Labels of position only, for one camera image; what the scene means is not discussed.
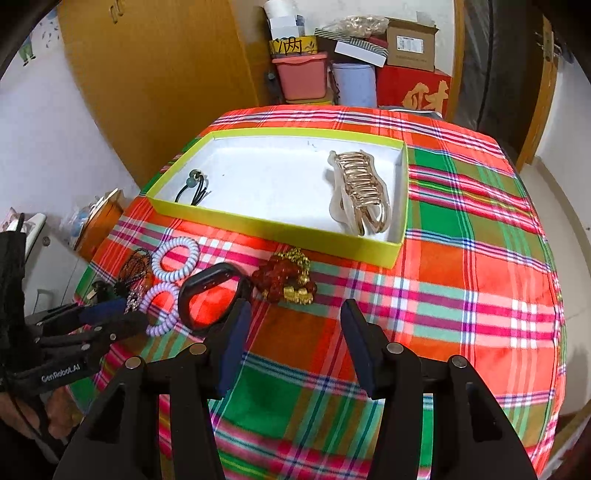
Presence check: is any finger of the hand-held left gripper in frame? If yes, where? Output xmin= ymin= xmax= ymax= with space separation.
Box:
xmin=28 ymin=296 xmax=129 ymax=335
xmin=36 ymin=312 xmax=149 ymax=357

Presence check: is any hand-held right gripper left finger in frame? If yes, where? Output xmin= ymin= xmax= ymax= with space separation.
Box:
xmin=53 ymin=299 xmax=254 ymax=480

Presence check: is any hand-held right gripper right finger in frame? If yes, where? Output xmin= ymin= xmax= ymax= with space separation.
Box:
xmin=340 ymin=299 xmax=539 ymax=480

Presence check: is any purple spiral hair tie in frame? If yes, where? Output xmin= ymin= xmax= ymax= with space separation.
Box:
xmin=140 ymin=282 xmax=181 ymax=337

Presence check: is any dark beaded bracelet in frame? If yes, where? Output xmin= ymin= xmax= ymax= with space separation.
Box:
xmin=117 ymin=248 xmax=153 ymax=296

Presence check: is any pale blue spiral hair tie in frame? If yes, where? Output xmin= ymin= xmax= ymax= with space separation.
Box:
xmin=151 ymin=237 xmax=200 ymax=281

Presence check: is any black band bracelet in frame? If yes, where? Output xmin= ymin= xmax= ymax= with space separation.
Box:
xmin=178 ymin=263 xmax=252 ymax=335

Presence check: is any red bead bracelet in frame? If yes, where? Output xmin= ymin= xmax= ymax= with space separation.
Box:
xmin=252 ymin=256 xmax=296 ymax=303

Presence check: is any gold bead bracelet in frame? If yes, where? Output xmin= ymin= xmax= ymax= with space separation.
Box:
xmin=276 ymin=248 xmax=318 ymax=305

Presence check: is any yellow-green cardboard box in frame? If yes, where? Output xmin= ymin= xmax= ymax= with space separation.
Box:
xmin=147 ymin=128 xmax=410 ymax=267

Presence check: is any person's left hand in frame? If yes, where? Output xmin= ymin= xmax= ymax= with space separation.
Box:
xmin=0 ymin=390 xmax=81 ymax=440

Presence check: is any orange box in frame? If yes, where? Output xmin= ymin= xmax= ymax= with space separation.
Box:
xmin=76 ymin=189 xmax=125 ymax=264

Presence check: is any plaid tablecloth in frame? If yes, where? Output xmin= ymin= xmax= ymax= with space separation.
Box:
xmin=65 ymin=105 xmax=568 ymax=480

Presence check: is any gold hair claw clip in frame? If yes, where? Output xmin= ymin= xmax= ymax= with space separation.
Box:
xmin=327 ymin=148 xmax=392 ymax=237

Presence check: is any wooden wardrobe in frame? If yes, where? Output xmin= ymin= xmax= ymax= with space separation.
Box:
xmin=58 ymin=0 xmax=278 ymax=185

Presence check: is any pale blue cylindrical bin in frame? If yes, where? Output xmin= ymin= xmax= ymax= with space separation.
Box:
xmin=331 ymin=62 xmax=378 ymax=108

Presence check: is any red box with gold print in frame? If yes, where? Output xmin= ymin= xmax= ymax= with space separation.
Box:
xmin=376 ymin=65 xmax=452 ymax=118

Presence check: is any pink plastic bin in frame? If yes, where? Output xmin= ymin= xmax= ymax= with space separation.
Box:
xmin=271 ymin=52 xmax=329 ymax=102

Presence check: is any white box with striped edge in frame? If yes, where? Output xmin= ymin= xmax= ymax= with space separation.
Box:
xmin=333 ymin=39 xmax=389 ymax=69

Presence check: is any open brown cardboard box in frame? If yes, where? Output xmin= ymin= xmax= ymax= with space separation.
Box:
xmin=385 ymin=17 xmax=439 ymax=72

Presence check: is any yellow round tin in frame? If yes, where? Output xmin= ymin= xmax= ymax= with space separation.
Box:
xmin=269 ymin=34 xmax=319 ymax=58

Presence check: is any dark grey sheet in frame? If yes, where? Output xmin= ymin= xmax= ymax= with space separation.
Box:
xmin=455 ymin=0 xmax=546 ymax=139

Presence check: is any clear bag of gold items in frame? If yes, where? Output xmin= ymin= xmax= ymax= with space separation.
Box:
xmin=335 ymin=15 xmax=391 ymax=38

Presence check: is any small white open box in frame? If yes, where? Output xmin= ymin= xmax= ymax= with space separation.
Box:
xmin=269 ymin=15 xmax=306 ymax=41

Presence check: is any white paper roll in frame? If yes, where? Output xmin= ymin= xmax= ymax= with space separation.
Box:
xmin=263 ymin=0 xmax=303 ymax=21

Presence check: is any black hair tie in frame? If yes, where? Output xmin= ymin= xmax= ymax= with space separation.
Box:
xmin=174 ymin=170 xmax=213 ymax=206

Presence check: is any cartoon wall sticker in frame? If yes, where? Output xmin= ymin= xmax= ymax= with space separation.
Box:
xmin=17 ymin=14 xmax=61 ymax=68

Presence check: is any wooden door frame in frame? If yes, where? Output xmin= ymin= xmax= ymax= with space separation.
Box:
xmin=515 ymin=16 xmax=559 ymax=174

